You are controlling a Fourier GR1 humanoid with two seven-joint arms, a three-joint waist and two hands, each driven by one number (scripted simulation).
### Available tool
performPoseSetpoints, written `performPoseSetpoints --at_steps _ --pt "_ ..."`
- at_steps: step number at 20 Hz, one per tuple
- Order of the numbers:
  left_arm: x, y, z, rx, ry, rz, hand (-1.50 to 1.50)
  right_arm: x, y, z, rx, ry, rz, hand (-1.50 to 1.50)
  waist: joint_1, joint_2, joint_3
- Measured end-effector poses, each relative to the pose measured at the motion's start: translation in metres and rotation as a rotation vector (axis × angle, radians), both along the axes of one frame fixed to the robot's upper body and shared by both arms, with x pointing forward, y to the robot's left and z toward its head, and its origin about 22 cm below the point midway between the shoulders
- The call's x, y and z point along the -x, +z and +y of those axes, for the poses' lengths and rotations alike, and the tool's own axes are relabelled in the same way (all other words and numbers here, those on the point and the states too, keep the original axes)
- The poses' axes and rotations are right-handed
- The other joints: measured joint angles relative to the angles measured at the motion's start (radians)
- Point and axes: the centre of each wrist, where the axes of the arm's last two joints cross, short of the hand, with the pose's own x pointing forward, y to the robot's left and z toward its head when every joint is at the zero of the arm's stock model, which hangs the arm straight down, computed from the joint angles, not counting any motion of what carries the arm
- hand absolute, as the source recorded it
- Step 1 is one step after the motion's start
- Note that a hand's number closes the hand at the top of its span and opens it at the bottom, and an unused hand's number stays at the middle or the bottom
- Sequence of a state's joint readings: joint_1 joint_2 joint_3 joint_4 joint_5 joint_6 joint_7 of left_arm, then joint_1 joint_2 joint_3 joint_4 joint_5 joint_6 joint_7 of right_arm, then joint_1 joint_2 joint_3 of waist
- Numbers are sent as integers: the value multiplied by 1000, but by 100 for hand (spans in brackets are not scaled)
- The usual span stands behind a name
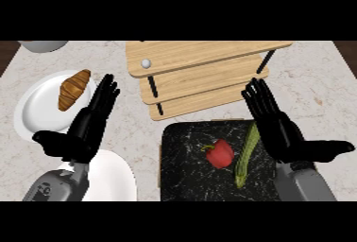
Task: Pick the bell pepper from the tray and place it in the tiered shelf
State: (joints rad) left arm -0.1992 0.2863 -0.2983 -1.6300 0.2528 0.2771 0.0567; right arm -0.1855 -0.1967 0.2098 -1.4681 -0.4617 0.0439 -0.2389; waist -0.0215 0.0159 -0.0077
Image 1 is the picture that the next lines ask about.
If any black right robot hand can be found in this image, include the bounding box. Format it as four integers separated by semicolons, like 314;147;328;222
241;77;357;164

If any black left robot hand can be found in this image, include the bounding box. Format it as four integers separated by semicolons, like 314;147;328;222
31;73;121;164

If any red bell pepper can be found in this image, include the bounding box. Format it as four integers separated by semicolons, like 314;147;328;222
199;138;236;170

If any wooden tiered shelf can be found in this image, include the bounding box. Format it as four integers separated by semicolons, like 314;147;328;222
124;41;294;122

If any black marble tray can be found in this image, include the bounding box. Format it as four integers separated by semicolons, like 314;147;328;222
159;119;283;202

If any white round plate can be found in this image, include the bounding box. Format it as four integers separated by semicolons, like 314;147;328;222
13;69;99;144

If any green cucumber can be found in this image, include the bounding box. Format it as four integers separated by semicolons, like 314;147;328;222
233;121;263;189

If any brown croissant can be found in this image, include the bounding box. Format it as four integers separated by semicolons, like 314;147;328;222
58;68;92;112

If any white rounded object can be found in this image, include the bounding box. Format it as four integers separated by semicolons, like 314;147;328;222
81;148;139;202

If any grey round bowl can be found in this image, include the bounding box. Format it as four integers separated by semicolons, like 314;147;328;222
16;41;70;54

